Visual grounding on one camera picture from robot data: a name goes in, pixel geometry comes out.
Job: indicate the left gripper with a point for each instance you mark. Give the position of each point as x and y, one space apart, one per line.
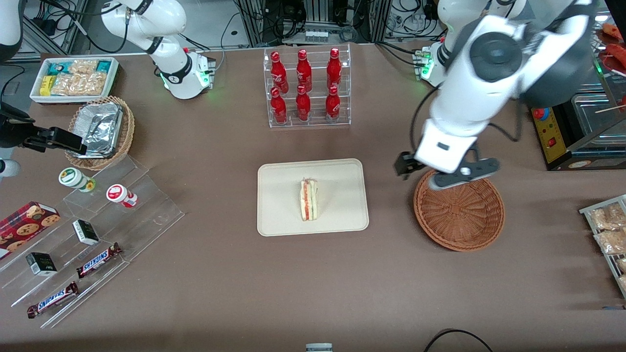
404 164

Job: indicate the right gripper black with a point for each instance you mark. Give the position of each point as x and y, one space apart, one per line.
13 131

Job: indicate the triangle sandwich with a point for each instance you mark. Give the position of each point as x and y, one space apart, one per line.
309 200

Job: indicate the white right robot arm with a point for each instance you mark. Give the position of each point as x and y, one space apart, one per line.
171 49

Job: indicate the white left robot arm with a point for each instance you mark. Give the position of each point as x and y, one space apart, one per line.
469 93

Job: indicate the tan wicker basket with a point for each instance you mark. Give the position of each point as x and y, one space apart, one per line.
128 132

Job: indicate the brown round wicker basket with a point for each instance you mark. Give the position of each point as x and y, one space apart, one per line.
459 220

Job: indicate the cream plastic serving tray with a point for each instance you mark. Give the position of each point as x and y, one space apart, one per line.
283 205

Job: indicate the tray of packaged crackers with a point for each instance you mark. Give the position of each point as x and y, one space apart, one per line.
587 210

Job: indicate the stacked aluminium foil trays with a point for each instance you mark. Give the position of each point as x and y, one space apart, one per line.
98 129

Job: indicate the green lid yogurt cup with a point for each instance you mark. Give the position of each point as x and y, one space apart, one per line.
73 177

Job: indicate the white rectangular snack bin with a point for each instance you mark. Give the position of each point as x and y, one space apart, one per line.
36 95

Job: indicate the large clear cracker bag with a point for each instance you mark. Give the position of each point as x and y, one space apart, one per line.
78 84

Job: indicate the yellow snack pack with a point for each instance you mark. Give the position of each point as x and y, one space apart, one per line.
46 85

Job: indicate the teal snack pack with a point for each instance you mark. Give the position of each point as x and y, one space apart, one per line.
103 66
59 67

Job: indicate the red lid yogurt cup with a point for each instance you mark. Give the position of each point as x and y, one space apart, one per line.
119 194

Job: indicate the small clear cracker bag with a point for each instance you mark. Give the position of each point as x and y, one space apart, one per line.
83 67

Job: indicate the small black carton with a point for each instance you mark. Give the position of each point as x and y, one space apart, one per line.
41 264
86 232

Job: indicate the red plaid cookie box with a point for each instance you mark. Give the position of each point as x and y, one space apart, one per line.
24 225

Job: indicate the red cola bottle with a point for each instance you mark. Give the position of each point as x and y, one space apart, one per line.
334 68
303 71
332 105
303 102
279 105
279 73

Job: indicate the clear acrylic step stand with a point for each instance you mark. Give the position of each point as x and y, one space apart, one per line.
146 215

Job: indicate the clear acrylic bottle rack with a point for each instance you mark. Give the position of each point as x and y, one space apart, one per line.
318 83

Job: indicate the snickers chocolate bar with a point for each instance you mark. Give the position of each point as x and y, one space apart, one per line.
51 300
98 260

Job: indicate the black food warmer yellow panel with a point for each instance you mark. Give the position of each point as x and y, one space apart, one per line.
552 137

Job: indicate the white power strip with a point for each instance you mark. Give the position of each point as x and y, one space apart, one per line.
323 36

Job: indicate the aluminium equipment rack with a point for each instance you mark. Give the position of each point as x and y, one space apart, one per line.
318 14

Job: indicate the steel pan in warmer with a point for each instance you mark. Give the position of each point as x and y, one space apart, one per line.
592 110

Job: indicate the grey device at table edge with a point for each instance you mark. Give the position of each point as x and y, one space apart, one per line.
319 347

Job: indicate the bagged rice cracker snack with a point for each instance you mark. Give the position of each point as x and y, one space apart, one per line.
622 265
606 217
611 242
623 282

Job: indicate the red sausage in warmer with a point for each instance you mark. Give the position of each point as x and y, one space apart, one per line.
614 32
617 56

